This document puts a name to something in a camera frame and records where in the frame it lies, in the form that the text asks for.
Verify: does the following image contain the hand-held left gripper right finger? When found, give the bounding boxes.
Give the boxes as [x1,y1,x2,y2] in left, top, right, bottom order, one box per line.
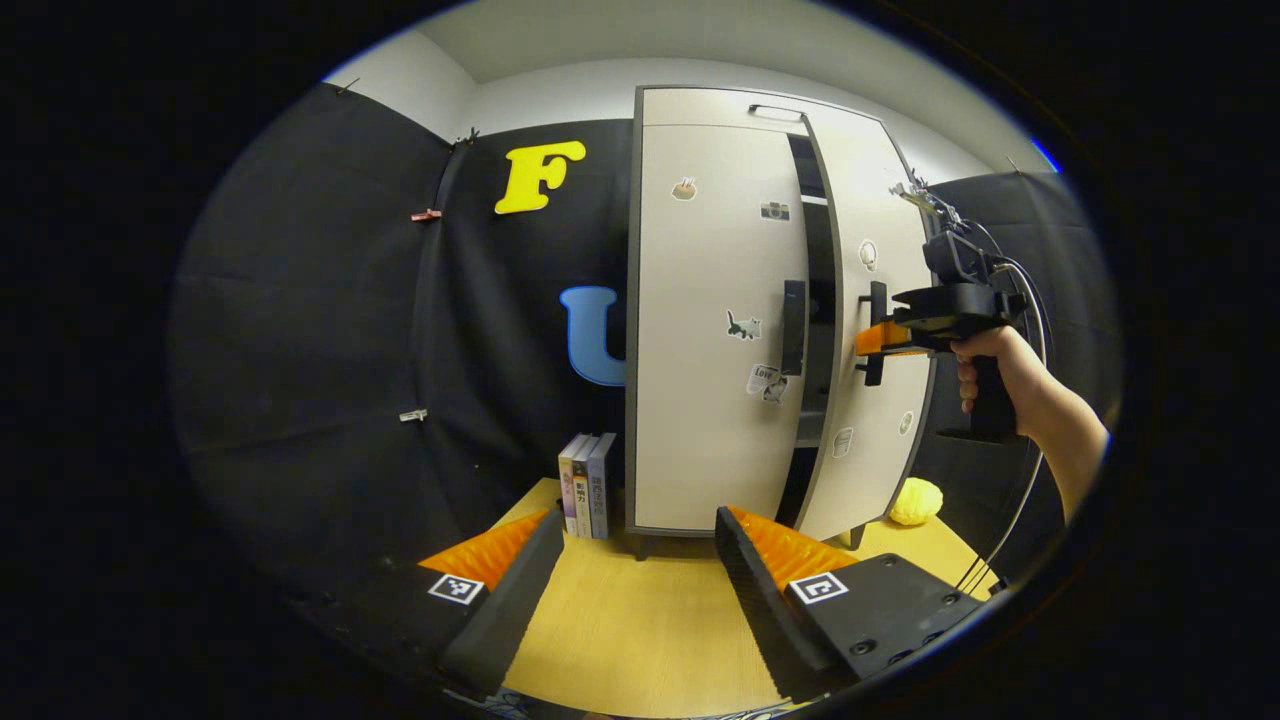
[714,505,1001,704]

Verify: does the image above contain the yellow ball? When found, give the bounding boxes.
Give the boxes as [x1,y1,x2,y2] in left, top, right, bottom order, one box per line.
[889,477,944,527]

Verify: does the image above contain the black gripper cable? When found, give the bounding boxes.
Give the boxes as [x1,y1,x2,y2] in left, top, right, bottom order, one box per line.
[890,180,1053,593]

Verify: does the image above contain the white double-door shoe cabinet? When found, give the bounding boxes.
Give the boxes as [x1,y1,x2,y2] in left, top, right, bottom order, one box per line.
[624,85,941,561]

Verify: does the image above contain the white spine book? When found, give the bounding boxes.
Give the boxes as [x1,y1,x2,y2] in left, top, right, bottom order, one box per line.
[572,434,601,539]

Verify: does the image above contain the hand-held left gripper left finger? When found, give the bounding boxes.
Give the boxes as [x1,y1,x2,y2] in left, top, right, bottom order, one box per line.
[300,505,566,701]

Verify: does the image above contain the grey spine book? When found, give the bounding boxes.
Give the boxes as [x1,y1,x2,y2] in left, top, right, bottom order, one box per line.
[588,432,618,541]

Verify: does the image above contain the white shoe cabinet door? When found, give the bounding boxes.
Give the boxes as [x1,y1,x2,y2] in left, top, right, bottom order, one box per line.
[797,108,941,546]
[632,124,811,534]

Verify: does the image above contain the black backdrop cloth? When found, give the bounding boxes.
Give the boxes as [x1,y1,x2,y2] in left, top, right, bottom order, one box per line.
[168,82,1121,621]

